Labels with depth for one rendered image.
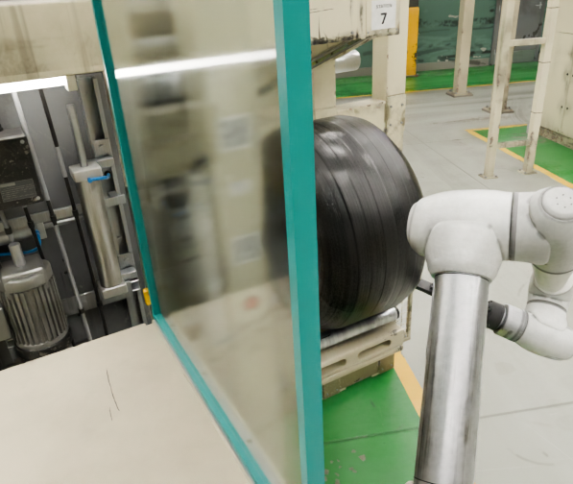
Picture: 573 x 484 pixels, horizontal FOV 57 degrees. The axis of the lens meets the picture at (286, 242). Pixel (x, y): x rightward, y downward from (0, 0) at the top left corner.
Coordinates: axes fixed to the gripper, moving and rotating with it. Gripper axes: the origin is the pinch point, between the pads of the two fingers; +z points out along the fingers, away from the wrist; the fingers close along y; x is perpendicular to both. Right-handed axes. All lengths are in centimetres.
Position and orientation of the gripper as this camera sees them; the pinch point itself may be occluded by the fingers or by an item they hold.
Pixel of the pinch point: (428, 287)
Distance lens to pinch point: 151.2
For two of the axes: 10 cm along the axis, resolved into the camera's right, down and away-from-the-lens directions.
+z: -9.2, -3.9, 0.6
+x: 3.4, -7.1, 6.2
